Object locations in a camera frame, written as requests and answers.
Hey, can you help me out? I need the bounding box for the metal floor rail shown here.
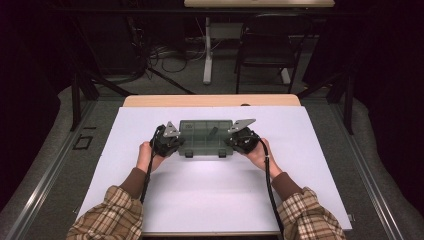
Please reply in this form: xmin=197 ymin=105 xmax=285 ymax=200
xmin=329 ymin=103 xmax=405 ymax=240
xmin=5 ymin=99 xmax=98 ymax=240

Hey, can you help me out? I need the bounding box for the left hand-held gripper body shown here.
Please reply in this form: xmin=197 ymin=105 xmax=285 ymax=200
xmin=149 ymin=120 xmax=182 ymax=158

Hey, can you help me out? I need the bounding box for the grey transparent compartment box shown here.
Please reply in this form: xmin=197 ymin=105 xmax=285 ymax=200
xmin=177 ymin=119 xmax=235 ymax=158

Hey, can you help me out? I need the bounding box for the person's left hand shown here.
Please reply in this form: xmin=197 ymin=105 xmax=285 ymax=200
xmin=136 ymin=140 xmax=168 ymax=174

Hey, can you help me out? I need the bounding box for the person's right hand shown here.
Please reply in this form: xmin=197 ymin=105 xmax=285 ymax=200
xmin=244 ymin=137 xmax=283 ymax=180

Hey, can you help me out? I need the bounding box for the white desk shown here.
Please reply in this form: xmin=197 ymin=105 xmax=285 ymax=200
xmin=183 ymin=0 xmax=336 ymax=85

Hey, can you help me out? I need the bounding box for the white table mat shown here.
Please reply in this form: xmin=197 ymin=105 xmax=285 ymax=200
xmin=77 ymin=105 xmax=353 ymax=234

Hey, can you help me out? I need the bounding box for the black metal stand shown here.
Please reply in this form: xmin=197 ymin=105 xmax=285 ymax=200
xmin=69 ymin=70 xmax=134 ymax=132
xmin=296 ymin=70 xmax=355 ymax=136

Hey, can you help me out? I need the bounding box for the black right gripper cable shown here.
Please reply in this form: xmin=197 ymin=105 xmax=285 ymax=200
xmin=254 ymin=133 xmax=285 ymax=238

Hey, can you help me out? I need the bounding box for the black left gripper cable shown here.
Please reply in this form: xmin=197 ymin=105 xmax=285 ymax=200
xmin=139 ymin=124 xmax=167 ymax=205

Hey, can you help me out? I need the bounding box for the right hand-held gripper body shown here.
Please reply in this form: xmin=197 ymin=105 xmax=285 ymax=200
xmin=228 ymin=118 xmax=261 ymax=154

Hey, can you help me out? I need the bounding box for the black chair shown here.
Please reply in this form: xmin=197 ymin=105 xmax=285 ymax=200
xmin=234 ymin=13 xmax=313 ymax=95

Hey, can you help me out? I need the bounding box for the tangle of floor cables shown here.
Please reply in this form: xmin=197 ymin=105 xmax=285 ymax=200
xmin=145 ymin=41 xmax=208 ymax=75

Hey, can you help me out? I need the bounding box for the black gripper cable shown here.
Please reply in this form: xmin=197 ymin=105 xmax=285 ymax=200
xmin=254 ymin=133 xmax=285 ymax=238
xmin=139 ymin=124 xmax=167 ymax=205

